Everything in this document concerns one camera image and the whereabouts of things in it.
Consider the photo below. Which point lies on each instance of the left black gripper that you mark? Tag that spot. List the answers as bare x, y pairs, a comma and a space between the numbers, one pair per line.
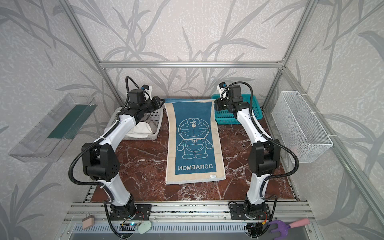
156, 103

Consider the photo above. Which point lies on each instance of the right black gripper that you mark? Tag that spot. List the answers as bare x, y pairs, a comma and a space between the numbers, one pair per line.
220, 106

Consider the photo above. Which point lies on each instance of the white perforated plastic basket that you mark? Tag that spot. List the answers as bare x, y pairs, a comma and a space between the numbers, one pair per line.
156, 117

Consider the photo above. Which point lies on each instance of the blue beige Doraemon towel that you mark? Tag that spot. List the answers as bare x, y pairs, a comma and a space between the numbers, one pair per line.
194, 147

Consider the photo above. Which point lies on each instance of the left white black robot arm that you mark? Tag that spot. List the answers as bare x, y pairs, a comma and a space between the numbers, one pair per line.
99, 158

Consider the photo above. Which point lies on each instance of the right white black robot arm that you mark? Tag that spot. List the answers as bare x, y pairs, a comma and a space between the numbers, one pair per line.
265, 153

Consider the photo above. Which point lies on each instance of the teal plastic basket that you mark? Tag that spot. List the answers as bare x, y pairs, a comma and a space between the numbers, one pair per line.
224, 117

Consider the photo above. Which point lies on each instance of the white towel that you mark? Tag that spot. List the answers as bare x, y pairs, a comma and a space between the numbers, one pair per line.
142, 130

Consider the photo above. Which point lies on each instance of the small green circuit board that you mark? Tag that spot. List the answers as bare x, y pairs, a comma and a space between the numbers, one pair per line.
129, 226

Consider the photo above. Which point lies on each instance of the pale green oval disc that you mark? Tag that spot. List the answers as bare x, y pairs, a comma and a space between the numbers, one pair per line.
144, 227

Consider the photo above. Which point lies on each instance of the brown square block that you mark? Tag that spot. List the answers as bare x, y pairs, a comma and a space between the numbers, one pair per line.
88, 222

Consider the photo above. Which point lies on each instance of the purple pink toy fork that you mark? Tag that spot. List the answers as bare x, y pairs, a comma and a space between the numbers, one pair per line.
283, 228

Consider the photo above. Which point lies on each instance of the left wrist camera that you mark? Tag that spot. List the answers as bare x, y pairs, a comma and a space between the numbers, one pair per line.
140, 95

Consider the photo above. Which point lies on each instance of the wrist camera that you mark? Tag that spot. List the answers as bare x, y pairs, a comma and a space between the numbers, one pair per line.
230, 93
140, 95

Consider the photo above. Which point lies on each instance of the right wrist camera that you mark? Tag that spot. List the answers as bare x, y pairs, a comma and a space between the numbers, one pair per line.
230, 93

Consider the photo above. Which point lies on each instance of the white wire mesh basket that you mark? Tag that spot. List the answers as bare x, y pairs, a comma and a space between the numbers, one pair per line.
299, 128

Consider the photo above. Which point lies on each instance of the clear acrylic wall shelf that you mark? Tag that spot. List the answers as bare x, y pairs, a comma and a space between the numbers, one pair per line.
49, 139

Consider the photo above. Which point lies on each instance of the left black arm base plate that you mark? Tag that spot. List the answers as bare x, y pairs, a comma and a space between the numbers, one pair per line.
138, 212

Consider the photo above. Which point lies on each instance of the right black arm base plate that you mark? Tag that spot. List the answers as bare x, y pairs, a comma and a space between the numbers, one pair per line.
247, 211

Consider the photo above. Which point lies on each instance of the aluminium front rail frame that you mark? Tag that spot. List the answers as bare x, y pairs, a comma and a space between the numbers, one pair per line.
189, 217

